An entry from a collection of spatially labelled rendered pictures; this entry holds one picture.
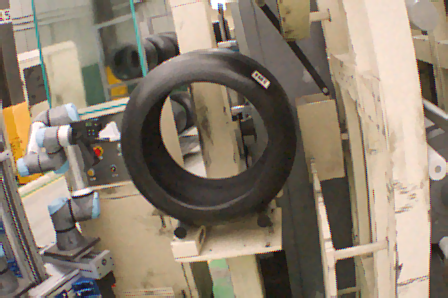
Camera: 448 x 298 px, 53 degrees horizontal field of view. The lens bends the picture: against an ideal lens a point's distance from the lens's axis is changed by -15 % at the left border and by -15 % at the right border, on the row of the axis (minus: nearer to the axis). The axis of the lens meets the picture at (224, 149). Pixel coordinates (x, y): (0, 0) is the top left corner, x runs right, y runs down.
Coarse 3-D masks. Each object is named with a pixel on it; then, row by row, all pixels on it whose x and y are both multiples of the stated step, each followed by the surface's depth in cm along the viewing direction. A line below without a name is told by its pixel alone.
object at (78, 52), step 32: (32, 0) 225; (64, 0) 225; (96, 0) 223; (128, 0) 222; (64, 32) 229; (96, 32) 227; (128, 32) 226; (64, 64) 233; (96, 64) 231; (128, 64) 230; (64, 96) 237; (96, 96) 236; (128, 96) 234
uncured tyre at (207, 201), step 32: (192, 64) 155; (224, 64) 154; (256, 64) 165; (160, 96) 157; (256, 96) 154; (128, 128) 161; (160, 128) 191; (288, 128) 158; (128, 160) 164; (160, 160) 191; (288, 160) 161; (160, 192) 165; (192, 192) 192; (224, 192) 192; (256, 192) 162; (224, 224) 170
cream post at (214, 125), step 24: (192, 0) 185; (192, 24) 188; (192, 48) 190; (192, 96) 195; (216, 96) 194; (216, 120) 196; (216, 144) 199; (216, 168) 201; (240, 168) 208; (240, 264) 211; (240, 288) 214; (264, 288) 224
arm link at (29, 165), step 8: (40, 120) 209; (32, 128) 205; (40, 128) 204; (32, 136) 196; (32, 144) 190; (32, 152) 184; (40, 152) 191; (24, 160) 178; (32, 160) 179; (24, 168) 178; (32, 168) 178; (40, 168) 179; (24, 176) 180
